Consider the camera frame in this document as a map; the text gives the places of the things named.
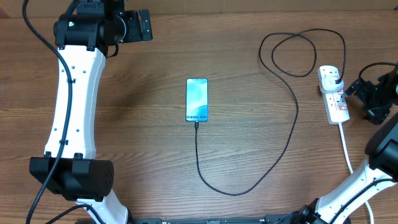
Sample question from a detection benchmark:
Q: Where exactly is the Samsung Galaxy S24+ smartphone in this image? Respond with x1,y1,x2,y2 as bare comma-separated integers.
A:
185,78,208,122

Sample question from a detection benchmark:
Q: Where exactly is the black USB-C charging cable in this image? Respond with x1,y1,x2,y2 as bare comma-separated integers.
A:
194,28,347,197

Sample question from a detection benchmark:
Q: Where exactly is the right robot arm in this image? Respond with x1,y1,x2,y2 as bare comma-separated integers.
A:
280,63,397,223

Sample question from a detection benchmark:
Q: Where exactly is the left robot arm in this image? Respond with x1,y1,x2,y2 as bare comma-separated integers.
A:
29,0,153,223

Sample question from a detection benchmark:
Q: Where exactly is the white charger plug adapter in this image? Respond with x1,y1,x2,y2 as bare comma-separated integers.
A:
320,77,344,94

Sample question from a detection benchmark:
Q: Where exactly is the white power strip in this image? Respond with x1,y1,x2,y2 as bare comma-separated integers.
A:
317,65,349,124

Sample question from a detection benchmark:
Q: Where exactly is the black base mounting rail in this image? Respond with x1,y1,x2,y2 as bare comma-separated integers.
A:
128,212,298,224

